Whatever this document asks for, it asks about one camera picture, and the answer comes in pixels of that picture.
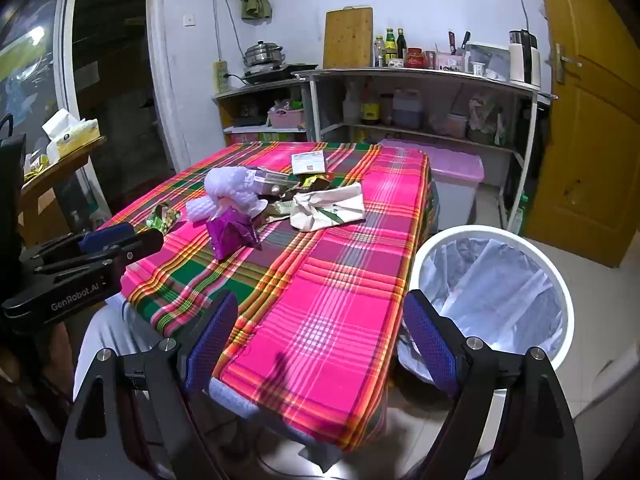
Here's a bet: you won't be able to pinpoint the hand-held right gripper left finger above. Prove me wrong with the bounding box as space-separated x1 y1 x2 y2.
62 290 240 480

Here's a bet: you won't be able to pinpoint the yellow tissue box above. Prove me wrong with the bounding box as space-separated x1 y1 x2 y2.
41 109 101 157

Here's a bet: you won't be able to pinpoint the green plastic bottle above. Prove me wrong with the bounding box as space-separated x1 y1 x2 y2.
511 195 530 235

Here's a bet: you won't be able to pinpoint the large purple oil jug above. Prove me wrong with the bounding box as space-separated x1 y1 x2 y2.
391 89 423 128

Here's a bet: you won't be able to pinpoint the clear purple plastic package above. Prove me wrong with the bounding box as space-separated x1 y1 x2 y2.
252 167 292 197

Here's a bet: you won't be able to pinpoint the clear plastic storage box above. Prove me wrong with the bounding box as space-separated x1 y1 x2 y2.
465 41 512 78

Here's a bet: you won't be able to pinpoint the pink plastic basket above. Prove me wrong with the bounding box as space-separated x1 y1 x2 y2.
267 105 307 130

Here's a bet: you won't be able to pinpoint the white framed glass door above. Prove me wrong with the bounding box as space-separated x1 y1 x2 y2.
0 0 116 221

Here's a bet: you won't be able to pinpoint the green white carton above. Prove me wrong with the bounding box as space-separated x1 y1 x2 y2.
225 127 307 147

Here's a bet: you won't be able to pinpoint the dark sauce bottle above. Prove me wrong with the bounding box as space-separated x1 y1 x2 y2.
361 87 380 126

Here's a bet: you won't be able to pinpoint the metal door handle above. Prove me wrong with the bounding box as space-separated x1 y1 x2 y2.
554 42 583 85

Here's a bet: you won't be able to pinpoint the crumpled plastic bags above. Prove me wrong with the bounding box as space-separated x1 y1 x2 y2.
467 95 507 146

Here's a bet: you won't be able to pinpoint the black induction cooker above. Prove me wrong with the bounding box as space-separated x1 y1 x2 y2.
241 62 319 85

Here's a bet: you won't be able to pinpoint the purple foil wrapper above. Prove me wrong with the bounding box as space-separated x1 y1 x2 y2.
206 207 264 262

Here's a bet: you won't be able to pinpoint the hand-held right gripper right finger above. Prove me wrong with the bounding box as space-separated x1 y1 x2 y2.
402 289 583 480

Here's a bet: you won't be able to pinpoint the white metal shelf unit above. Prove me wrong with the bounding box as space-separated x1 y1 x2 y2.
300 66 543 233

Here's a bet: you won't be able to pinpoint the wooden side table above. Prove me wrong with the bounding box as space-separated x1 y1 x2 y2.
17 135 108 248

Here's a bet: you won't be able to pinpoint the pink lid storage bin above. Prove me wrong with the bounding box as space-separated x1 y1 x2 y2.
376 139 486 231

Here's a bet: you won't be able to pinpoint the crumpled green wrapper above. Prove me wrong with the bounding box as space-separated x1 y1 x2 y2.
146 201 182 235

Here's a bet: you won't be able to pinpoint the white thermos jug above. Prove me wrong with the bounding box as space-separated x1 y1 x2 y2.
508 29 542 86

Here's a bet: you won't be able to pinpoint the pink plaid tablecloth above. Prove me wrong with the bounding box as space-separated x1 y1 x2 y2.
95 141 438 453

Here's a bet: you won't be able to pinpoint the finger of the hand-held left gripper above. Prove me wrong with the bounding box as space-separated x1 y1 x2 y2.
37 223 136 261
30 230 165 283

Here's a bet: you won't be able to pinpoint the yellow wooden door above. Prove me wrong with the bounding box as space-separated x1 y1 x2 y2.
520 0 640 268

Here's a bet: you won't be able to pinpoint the wooden cutting board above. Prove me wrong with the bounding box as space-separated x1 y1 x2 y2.
323 6 375 69

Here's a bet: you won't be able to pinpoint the pink knife box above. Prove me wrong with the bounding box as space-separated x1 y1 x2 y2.
436 51 466 72

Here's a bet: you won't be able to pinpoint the cream paper bag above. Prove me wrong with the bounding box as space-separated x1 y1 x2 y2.
291 182 367 234

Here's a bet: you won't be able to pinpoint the black wall cable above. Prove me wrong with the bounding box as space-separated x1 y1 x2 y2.
211 0 242 63

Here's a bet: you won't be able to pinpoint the white card box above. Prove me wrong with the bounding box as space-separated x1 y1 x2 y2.
291 151 326 177

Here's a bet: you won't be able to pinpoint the yellow green wrapper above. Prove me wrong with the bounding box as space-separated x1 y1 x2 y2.
299 174 335 193

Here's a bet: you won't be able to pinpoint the clear plastic bin liner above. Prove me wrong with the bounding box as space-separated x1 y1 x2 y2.
397 236 566 386

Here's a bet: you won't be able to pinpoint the steel cooking pot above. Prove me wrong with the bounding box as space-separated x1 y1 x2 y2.
243 40 285 67

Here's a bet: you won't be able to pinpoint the low wooden cabinet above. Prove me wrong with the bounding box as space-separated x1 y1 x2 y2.
212 80 313 147

